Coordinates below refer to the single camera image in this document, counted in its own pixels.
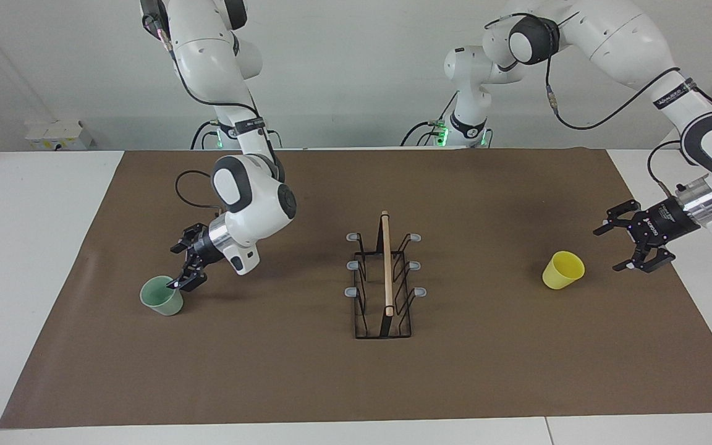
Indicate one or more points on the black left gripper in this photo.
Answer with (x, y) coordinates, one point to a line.
(665, 222)

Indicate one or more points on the brown table mat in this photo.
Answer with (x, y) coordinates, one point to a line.
(257, 358)

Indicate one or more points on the yellow plastic cup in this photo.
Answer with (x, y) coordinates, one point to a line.
(560, 275)

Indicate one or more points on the pale green plastic cup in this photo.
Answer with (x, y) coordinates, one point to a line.
(164, 304)

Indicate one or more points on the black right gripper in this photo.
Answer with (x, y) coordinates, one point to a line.
(201, 244)

